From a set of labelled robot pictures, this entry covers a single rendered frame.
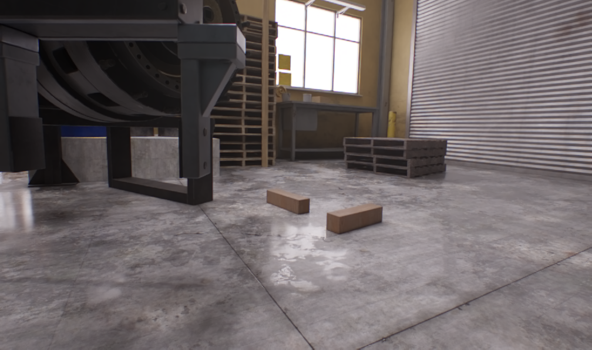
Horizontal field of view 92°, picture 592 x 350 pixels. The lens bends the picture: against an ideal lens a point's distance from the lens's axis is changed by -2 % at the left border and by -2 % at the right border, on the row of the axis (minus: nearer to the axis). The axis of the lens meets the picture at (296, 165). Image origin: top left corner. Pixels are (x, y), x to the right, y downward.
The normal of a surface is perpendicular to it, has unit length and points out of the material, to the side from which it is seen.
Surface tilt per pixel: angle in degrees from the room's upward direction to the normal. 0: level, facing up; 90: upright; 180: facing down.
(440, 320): 0
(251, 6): 90
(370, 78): 90
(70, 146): 90
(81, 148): 90
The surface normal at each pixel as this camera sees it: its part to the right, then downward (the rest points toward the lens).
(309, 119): 0.47, 0.11
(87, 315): 0.03, -0.99
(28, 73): 1.00, 0.03
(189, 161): -0.03, 0.11
